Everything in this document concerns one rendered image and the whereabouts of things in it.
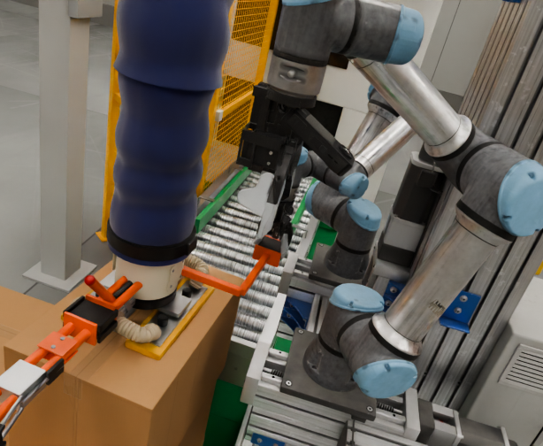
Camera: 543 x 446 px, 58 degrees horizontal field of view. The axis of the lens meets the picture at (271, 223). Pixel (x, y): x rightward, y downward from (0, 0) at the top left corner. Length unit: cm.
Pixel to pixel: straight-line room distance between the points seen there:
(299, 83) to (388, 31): 13
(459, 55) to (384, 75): 958
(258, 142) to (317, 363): 65
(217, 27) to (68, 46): 156
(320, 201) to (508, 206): 83
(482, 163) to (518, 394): 68
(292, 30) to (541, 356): 99
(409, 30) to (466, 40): 971
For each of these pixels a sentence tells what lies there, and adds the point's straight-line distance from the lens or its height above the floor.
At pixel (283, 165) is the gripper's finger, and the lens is 68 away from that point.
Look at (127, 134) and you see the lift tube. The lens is 114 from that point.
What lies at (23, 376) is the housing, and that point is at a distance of 108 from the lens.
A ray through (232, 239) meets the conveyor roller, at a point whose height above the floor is 53.
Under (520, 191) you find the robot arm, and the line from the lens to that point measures 88.
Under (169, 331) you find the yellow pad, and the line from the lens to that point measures 134.
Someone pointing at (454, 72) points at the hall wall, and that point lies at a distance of 1046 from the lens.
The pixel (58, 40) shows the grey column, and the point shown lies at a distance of 258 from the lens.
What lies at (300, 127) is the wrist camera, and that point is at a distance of 69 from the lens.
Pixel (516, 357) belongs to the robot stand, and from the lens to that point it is 135.
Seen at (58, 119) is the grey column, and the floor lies 98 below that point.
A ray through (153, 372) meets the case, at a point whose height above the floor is 94.
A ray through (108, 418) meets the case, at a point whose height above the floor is 86.
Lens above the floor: 186
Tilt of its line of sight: 27 degrees down
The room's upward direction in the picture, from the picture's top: 14 degrees clockwise
